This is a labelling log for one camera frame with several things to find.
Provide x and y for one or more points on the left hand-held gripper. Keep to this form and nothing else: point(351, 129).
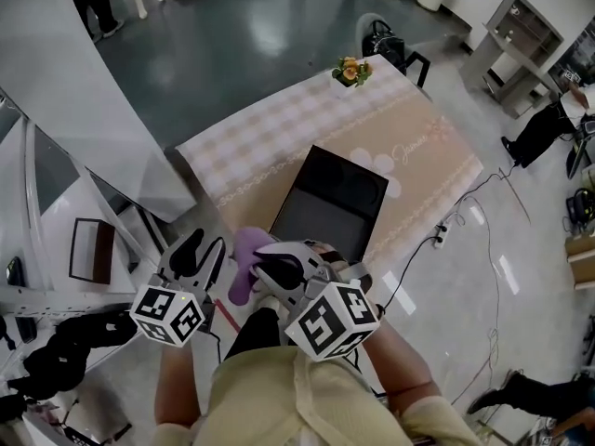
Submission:
point(158, 309)

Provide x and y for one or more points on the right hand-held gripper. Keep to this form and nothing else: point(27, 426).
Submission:
point(334, 323)

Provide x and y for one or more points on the purple cloth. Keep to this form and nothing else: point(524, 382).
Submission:
point(246, 249)

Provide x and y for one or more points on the black box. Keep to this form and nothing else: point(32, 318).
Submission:
point(325, 202)

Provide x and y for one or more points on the person's left forearm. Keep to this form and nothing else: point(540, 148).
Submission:
point(176, 388)

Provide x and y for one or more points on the person's right forearm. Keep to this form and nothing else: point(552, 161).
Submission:
point(400, 360)

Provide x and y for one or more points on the cardboard box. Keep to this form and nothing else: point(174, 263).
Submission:
point(581, 249)

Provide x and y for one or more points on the person's right hand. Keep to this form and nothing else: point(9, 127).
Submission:
point(332, 256)

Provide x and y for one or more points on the person's white shoe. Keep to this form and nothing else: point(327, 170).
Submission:
point(267, 302)

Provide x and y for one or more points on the person's black trousers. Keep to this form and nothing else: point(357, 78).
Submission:
point(253, 332)

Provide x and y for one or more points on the person's pale yellow shirt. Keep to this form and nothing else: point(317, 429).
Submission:
point(279, 402)

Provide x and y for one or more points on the white display shelf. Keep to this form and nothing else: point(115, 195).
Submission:
point(56, 249)

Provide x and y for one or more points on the white power strip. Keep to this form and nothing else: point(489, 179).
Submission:
point(440, 237)

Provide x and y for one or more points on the potted orange flowers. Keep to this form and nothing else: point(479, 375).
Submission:
point(351, 70)

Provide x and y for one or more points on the black handbag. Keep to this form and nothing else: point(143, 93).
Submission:
point(383, 47)

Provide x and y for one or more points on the black stool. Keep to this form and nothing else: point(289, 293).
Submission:
point(418, 58)

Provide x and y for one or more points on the black and yellow machine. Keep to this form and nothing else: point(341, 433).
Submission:
point(581, 207)

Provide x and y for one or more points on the grey shelf desk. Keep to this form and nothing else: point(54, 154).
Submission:
point(506, 54)

